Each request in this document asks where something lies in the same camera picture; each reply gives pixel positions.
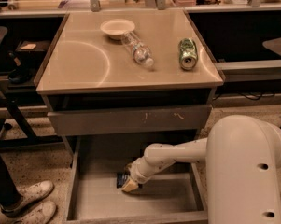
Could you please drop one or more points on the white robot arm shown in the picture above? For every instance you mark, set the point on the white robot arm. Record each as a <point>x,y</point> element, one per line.
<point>242,155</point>

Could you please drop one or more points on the green soda can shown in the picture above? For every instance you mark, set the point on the green soda can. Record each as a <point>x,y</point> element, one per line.
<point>188,56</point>

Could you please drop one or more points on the black chair frame left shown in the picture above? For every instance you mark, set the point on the black chair frame left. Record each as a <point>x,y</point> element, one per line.
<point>31,138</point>

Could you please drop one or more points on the upper white sneaker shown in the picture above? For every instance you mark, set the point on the upper white sneaker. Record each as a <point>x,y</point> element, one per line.
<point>34,193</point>

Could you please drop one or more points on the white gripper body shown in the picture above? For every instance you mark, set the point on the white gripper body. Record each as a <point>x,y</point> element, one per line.
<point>136,173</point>

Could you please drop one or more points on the white sneaker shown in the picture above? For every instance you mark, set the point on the white sneaker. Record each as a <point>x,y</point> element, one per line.
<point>40,215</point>
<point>34,193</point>

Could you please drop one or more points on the lower white sneaker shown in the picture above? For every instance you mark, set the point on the lower white sneaker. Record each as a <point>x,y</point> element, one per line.
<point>40,215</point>

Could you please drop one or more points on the open middle drawer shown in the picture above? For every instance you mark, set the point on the open middle drawer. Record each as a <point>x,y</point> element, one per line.
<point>174,196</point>

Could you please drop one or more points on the grey drawer cabinet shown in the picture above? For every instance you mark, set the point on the grey drawer cabinet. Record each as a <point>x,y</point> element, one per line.
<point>88,71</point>

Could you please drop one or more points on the white paper bowl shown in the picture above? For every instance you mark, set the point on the white paper bowl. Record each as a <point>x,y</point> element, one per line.
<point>115,28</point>

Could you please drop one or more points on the clear plastic water bottle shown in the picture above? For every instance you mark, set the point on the clear plastic water bottle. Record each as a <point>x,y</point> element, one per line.
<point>139,51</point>

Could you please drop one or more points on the grey metal shelf beam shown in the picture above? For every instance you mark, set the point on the grey metal shelf beam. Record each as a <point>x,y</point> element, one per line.
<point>250,70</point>

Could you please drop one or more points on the dark trouser leg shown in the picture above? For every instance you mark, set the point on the dark trouser leg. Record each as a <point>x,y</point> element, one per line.
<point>8,192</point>

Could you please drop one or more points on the closed grey upper drawer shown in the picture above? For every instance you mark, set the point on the closed grey upper drawer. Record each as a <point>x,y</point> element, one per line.
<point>130,120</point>

